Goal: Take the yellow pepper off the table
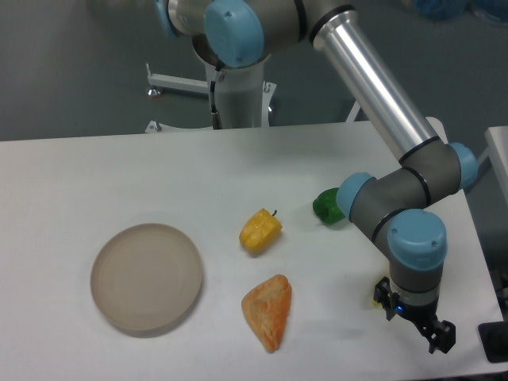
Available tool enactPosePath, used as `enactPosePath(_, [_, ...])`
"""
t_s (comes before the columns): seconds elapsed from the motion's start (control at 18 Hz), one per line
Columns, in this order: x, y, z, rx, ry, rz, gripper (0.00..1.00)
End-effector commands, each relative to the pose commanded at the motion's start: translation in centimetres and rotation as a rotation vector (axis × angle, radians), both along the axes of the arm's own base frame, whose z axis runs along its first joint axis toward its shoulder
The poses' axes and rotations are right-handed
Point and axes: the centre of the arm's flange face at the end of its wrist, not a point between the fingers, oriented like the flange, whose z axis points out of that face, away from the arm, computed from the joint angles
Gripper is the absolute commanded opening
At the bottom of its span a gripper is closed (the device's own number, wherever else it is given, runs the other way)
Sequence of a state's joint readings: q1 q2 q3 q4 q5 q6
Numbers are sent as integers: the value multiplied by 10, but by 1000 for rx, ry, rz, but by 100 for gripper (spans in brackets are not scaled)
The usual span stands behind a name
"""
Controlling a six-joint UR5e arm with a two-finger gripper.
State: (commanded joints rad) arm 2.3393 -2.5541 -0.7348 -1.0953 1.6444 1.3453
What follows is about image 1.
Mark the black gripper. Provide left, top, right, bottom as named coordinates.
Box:
left=373, top=277, right=456, bottom=353

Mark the yellow pepper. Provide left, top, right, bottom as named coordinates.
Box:
left=239, top=209, right=282, bottom=255

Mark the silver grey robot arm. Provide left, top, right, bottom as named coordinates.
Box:
left=155, top=1, right=478, bottom=352

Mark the green pepper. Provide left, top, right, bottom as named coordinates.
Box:
left=312, top=187, right=345, bottom=225

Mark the black device at table edge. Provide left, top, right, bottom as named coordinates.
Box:
left=478, top=321, right=507, bottom=364

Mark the white side table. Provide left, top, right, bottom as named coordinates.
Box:
left=462, top=125, right=508, bottom=318

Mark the beige round plate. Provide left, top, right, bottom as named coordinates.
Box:
left=90, top=223, right=203, bottom=337

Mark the blue bag in background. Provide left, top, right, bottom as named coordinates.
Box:
left=403, top=0, right=507, bottom=27

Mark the black cable on pedestal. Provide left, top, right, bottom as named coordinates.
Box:
left=208, top=59, right=224, bottom=130

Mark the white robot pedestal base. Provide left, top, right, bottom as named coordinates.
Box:
left=145, top=36, right=276, bottom=130

